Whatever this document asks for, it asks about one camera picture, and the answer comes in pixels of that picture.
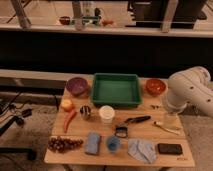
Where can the light blue towel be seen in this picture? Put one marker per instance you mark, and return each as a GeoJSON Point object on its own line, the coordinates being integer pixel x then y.
{"type": "Point", "coordinates": [142, 150]}

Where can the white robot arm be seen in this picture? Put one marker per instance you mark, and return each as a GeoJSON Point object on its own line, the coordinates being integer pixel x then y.
{"type": "Point", "coordinates": [189, 86]}

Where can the purple bowl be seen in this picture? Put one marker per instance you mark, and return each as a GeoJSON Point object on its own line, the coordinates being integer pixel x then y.
{"type": "Point", "coordinates": [77, 86]}

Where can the red bowl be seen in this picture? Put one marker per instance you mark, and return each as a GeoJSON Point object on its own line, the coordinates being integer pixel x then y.
{"type": "Point", "coordinates": [155, 87]}

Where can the green plastic tray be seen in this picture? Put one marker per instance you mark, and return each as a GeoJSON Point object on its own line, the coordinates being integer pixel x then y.
{"type": "Point", "coordinates": [116, 90]}

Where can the white cup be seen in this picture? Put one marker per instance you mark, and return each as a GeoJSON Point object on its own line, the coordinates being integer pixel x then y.
{"type": "Point", "coordinates": [106, 114]}

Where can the metal striped cup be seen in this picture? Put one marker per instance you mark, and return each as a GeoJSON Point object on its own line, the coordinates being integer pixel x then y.
{"type": "Point", "coordinates": [85, 112]}

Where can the yellow apple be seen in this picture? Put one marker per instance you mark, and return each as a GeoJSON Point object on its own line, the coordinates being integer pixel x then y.
{"type": "Point", "coordinates": [67, 105]}

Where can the orange carrot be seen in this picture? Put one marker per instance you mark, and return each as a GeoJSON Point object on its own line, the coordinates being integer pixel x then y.
{"type": "Point", "coordinates": [68, 119]}

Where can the small black square clip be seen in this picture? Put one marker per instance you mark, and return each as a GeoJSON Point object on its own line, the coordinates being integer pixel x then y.
{"type": "Point", "coordinates": [121, 132]}

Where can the blue sponge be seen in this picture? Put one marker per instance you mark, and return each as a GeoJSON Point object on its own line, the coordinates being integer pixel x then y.
{"type": "Point", "coordinates": [92, 143]}

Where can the small blue cup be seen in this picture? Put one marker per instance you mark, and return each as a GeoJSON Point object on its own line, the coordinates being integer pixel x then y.
{"type": "Point", "coordinates": [113, 143]}

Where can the wooden spoon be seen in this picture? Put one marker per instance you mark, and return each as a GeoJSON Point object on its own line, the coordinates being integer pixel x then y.
{"type": "Point", "coordinates": [173, 130]}

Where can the bunch of dark grapes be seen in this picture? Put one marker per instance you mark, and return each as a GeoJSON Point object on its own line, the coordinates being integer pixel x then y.
{"type": "Point", "coordinates": [62, 145]}

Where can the black handled brush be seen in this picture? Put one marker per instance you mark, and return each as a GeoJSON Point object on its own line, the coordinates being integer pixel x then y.
{"type": "Point", "coordinates": [133, 121]}

